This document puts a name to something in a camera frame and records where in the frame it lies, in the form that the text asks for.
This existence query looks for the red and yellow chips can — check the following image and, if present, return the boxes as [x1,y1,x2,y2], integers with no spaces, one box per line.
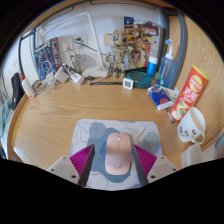
[169,64,209,123]

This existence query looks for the blue spray bottle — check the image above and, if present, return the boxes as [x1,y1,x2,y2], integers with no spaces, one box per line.
[155,39,177,89]

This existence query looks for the black bag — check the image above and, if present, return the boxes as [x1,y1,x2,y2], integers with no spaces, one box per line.
[10,72,25,111]

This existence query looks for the grey metal hutch frame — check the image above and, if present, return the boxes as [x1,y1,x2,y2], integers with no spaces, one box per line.
[18,0,188,84]

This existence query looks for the pink computer mouse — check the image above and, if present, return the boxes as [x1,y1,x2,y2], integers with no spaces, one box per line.
[105,132,134,175]

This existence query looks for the white and blue mouse pad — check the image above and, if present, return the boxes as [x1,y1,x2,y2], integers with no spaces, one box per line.
[68,118,164,192]

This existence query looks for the hanging teal checked towel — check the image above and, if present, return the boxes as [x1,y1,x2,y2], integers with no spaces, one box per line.
[214,131,224,151]

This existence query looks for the brown tree figurine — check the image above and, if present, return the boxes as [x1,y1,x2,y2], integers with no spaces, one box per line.
[106,29,133,80]

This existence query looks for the round teal tin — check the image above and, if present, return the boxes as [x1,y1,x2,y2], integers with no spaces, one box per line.
[126,70,153,90]

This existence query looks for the teal blanket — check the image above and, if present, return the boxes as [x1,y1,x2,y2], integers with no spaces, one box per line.
[0,99,13,148]

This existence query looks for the blue robot model kit box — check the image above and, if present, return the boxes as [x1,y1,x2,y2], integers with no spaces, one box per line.
[33,37,63,81]

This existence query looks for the white power strip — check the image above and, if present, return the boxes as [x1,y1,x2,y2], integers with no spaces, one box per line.
[68,69,86,85]

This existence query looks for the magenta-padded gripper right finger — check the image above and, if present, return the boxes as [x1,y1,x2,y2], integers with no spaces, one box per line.
[130,144,181,187]

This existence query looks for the wooden side cabinet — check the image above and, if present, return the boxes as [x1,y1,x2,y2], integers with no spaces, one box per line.
[166,13,224,148]

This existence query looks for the colourful figure box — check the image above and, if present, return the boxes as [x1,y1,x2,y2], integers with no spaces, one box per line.
[123,16,161,69]

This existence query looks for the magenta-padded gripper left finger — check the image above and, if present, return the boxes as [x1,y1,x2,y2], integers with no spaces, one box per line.
[46,144,96,188]

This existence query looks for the small white desk clock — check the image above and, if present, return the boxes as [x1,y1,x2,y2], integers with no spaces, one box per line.
[122,77,135,91]

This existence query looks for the white mug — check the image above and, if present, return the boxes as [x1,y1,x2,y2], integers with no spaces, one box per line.
[176,106,208,145]

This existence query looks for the blue tissue pack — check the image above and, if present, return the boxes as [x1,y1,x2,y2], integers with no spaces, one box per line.
[147,84,179,111]

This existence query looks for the translucent plastic cup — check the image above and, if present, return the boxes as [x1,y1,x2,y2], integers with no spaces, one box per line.
[181,142,203,169]

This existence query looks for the white power adapter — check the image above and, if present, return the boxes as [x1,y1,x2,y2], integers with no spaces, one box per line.
[54,66,70,84]

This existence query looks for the black pen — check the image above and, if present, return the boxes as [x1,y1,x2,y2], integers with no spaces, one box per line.
[89,81,124,86]

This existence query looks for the white desk lamp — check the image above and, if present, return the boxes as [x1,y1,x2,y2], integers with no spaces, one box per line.
[41,11,112,80]

